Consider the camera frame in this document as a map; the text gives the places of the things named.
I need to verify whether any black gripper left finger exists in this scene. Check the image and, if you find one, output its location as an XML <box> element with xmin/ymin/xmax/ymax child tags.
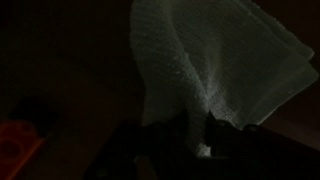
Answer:
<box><xmin>169</xmin><ymin>109</ymin><xmax>198</xmax><ymax>157</ymax></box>

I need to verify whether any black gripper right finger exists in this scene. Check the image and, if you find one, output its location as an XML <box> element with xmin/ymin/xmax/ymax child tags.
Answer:
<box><xmin>205</xmin><ymin>111</ymin><xmax>234</xmax><ymax>157</ymax></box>

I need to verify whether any red rectangular block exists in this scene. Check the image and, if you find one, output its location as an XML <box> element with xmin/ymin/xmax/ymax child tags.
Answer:
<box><xmin>0</xmin><ymin>119</ymin><xmax>46</xmax><ymax>180</ymax></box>

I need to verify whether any white cloth towel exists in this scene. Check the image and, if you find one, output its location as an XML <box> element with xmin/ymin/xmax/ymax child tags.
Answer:
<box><xmin>129</xmin><ymin>0</ymin><xmax>320</xmax><ymax>158</ymax></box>

